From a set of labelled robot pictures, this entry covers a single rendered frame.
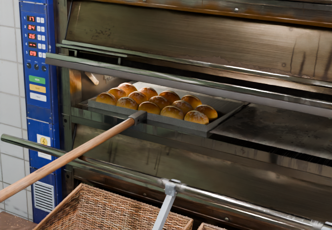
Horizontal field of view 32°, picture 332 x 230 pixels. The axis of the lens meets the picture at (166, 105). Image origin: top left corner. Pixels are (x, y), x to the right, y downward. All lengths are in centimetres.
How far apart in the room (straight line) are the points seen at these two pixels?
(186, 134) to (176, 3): 48
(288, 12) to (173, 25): 43
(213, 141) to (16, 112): 98
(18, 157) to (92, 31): 78
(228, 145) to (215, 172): 14
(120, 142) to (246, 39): 72
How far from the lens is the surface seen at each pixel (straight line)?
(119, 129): 209
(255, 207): 165
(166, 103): 231
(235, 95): 181
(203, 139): 209
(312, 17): 183
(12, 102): 264
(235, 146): 204
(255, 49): 191
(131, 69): 199
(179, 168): 219
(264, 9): 188
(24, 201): 281
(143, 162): 227
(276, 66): 188
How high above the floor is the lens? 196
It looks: 19 degrees down
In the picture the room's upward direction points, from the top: 1 degrees clockwise
